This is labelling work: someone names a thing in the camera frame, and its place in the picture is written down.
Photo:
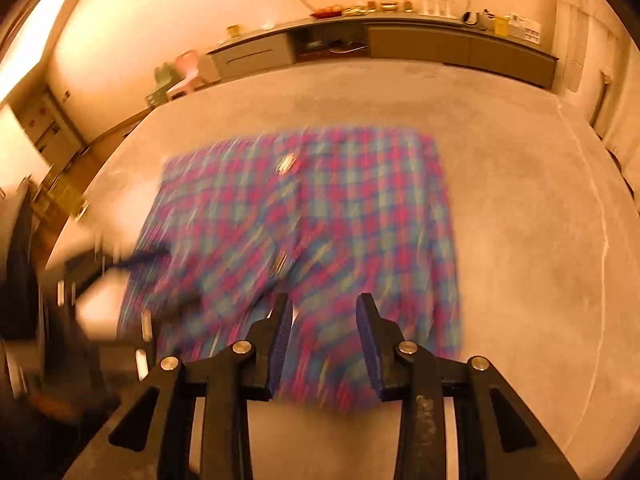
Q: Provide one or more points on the pink plastic chair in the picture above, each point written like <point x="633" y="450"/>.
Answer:
<point x="197" y="71"/>

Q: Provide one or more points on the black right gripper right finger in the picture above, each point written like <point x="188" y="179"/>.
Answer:
<point x="498" y="436"/>

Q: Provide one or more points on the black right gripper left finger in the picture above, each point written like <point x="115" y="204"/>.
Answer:
<point x="149" y="435"/>

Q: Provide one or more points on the red tray on sideboard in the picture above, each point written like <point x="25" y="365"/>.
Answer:
<point x="327" y="12"/>

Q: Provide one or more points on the long grey sideboard cabinet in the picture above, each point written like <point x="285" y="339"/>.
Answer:
<point x="396" y="36"/>

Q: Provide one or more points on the red blue plaid shirt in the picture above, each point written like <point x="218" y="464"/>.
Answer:
<point x="322" y="215"/>

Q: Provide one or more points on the clear glass bottles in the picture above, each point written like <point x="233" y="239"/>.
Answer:
<point x="436" y="8"/>

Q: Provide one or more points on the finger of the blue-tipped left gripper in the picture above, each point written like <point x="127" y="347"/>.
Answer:
<point x="140" y="257"/>

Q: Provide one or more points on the green plastic chair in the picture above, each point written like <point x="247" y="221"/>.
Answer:
<point x="165" y="76"/>

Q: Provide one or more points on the yellow cup on sideboard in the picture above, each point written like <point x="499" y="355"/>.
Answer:
<point x="501" y="26"/>

